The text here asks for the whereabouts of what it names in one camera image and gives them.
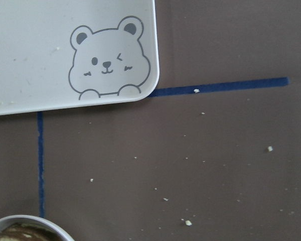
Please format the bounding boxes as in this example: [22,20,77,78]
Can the cream bear tray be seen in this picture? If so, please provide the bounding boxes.
[0,1,159,115]

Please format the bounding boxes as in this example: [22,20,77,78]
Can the grey round plate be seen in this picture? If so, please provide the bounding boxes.
[0,215,73,240]

